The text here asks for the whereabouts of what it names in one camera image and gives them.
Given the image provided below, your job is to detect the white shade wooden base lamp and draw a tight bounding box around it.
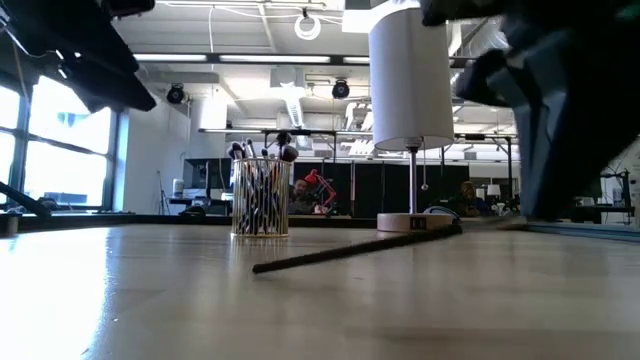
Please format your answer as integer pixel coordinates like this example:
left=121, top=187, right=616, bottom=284
left=368, top=7, right=455, bottom=234

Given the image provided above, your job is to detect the thin black makeup brush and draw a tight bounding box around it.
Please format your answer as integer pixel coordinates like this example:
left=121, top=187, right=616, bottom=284
left=252, top=215, right=529, bottom=275

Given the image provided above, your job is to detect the grey metal post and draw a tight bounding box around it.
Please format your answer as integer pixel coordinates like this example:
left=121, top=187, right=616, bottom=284
left=0, top=213, right=20, bottom=239

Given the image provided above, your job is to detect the black computer monitor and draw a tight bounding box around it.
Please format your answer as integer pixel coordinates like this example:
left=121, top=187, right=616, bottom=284
left=182, top=158, right=233, bottom=191

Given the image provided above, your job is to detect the gold wire basket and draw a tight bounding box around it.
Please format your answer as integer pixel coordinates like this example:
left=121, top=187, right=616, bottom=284
left=230, top=157, right=293, bottom=239

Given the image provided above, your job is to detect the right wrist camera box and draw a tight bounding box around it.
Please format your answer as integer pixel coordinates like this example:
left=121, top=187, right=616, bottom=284
left=454, top=49, right=516, bottom=109

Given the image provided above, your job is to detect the blue metal rail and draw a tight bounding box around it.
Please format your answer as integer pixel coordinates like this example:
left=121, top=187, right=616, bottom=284
left=524, top=222, right=640, bottom=244

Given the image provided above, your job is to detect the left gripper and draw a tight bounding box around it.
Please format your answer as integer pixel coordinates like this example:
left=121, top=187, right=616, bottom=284
left=4, top=12, right=157, bottom=113

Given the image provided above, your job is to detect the black curved chair back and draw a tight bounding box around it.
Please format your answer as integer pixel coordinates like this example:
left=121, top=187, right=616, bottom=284
left=423, top=204, right=462, bottom=224

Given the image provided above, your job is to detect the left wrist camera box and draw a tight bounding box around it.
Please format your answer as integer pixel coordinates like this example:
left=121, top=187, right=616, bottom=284
left=102, top=0, right=157, bottom=17

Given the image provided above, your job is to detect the person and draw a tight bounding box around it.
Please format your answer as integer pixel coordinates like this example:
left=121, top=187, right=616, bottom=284
left=449, top=180, right=494, bottom=217
left=288, top=178, right=321, bottom=216

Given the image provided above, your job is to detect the white cable coil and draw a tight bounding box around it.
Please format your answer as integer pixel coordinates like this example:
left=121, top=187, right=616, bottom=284
left=293, top=12, right=323, bottom=42

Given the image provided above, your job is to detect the black aluminium table frame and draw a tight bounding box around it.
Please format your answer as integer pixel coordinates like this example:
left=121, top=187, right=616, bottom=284
left=0, top=212, right=531, bottom=232

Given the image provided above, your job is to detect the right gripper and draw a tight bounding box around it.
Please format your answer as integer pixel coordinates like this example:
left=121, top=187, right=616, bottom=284
left=499, top=14, right=640, bottom=220

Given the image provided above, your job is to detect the red desk lamp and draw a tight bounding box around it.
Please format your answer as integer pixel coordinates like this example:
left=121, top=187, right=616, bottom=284
left=303, top=168, right=338, bottom=215

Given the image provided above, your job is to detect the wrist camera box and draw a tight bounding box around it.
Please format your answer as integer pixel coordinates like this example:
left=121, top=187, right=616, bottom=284
left=454, top=49, right=516, bottom=109
left=102, top=0, right=157, bottom=17

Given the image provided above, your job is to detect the black partition wall panel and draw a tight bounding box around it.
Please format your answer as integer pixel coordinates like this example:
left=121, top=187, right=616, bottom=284
left=292, top=160, right=471, bottom=218

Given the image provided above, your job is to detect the overhead beam with light strips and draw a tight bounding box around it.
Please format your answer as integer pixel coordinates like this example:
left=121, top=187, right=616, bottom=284
left=132, top=51, right=476, bottom=70

